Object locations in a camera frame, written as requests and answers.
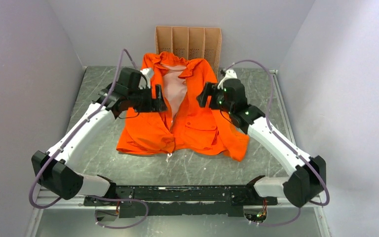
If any tan perforated organizer rack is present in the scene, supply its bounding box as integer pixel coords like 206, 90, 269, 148
154, 26, 222, 75

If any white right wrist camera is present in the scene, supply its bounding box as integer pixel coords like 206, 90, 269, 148
217, 69, 238, 90

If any orange jacket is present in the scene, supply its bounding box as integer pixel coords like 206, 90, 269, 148
116, 52, 249, 161

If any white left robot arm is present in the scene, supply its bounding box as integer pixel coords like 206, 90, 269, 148
32, 68, 167, 205

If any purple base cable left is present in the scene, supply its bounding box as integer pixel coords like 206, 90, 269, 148
94, 196, 150, 230

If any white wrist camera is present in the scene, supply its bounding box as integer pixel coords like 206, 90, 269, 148
139, 68, 154, 89
217, 69, 238, 90

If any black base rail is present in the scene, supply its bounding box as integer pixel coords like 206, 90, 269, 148
83, 185, 278, 218

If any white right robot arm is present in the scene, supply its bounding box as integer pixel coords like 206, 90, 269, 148
197, 79, 330, 207

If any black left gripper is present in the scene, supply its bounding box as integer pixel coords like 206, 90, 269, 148
129, 84, 168, 113

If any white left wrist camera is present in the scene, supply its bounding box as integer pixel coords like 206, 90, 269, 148
139, 68, 154, 89

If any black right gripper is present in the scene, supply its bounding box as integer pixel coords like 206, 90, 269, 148
196, 81, 234, 115

